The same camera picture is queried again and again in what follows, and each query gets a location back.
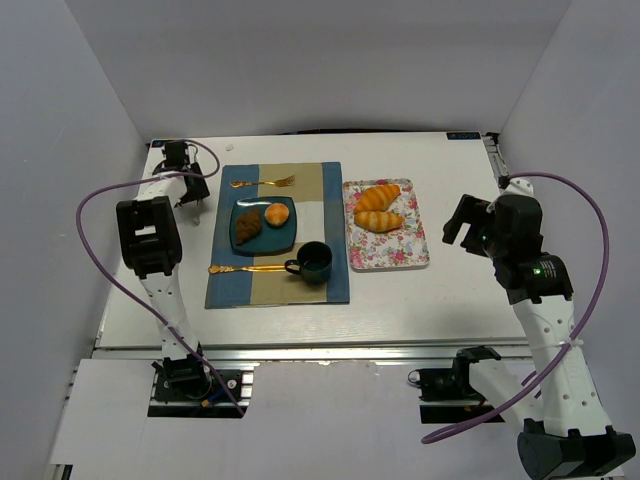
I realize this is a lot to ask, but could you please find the striped orange croissant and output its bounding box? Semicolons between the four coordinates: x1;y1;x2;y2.
354;184;401;213
354;211;404;233

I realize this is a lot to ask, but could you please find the dark teal mug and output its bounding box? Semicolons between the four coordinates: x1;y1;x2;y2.
284;241;333;286

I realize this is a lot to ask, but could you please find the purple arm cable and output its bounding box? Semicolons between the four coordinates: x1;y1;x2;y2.
75;138;246;419
420;172;611;445

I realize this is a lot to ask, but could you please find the blue beige placemat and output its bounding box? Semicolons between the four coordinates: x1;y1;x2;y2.
205;162;350;310

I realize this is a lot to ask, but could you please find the gold spoon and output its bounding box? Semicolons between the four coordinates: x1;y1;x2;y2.
208;265;286;275

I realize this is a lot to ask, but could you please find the aluminium front rail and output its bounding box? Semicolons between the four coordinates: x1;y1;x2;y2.
91;342;531;365

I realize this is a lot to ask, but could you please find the floral rectangular tray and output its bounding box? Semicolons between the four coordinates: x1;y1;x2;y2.
342;178;430;272

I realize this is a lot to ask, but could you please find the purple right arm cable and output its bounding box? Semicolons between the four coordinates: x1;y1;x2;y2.
420;172;611;445

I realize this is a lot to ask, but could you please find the aluminium side rail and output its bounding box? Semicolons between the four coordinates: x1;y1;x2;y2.
482;132;509;182

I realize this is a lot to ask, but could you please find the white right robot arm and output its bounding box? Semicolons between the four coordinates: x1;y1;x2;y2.
443;194;636;479

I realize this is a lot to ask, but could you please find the striped orange croissant upper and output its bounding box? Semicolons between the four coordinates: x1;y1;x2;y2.
354;184;401;213

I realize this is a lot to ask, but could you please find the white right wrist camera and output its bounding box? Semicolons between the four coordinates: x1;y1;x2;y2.
498;175;535;198

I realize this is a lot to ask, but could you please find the round orange bun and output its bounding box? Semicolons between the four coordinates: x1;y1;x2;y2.
264;203;290;227

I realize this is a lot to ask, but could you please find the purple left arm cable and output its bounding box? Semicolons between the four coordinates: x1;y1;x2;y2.
75;138;246;419

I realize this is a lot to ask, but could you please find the teal square plate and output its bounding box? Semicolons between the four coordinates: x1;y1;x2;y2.
229;196;297;256

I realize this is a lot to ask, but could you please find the gold fork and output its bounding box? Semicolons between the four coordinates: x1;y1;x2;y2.
230;175;296;188

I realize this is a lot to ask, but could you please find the blue table label right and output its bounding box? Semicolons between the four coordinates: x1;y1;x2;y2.
446;132;482;141

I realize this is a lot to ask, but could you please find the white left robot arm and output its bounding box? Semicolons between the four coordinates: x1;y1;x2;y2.
116;140;210;365

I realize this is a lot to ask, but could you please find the striped orange croissant lower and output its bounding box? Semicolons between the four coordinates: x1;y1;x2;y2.
354;211;404;233

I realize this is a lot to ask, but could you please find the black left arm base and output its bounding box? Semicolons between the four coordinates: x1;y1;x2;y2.
151;353;245;408

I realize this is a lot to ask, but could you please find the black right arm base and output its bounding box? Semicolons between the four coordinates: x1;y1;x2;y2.
407;346;502;405

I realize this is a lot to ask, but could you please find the brown chocolate pastry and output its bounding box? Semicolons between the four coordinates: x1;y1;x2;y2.
235;208;262;245

